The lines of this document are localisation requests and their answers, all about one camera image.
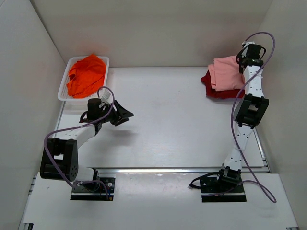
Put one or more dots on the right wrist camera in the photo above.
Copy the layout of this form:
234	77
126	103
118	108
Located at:
245	44

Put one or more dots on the folded red t shirt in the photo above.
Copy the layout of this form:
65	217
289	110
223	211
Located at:
216	91

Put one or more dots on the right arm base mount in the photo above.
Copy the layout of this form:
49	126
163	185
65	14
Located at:
216	191

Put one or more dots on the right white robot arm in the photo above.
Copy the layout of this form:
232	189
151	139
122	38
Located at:
249	111

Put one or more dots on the pink polo shirt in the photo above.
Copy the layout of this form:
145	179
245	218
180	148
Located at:
225	74

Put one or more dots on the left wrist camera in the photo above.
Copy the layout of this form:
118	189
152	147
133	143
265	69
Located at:
107	97

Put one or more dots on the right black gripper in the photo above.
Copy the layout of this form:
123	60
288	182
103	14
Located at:
241	58

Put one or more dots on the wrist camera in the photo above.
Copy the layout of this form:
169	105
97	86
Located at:
245	44
107	97

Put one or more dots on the white plastic basket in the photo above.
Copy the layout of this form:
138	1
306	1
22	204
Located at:
63	89

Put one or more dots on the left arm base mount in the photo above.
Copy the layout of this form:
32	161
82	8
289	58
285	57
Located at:
97	191

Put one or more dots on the orange t shirt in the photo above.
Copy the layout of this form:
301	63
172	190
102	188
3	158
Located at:
86	77

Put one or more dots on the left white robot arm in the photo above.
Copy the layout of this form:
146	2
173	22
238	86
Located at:
60	156

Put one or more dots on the aluminium table rail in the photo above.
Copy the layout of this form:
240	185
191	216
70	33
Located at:
202	170

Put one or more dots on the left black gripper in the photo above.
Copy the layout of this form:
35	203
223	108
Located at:
123	114

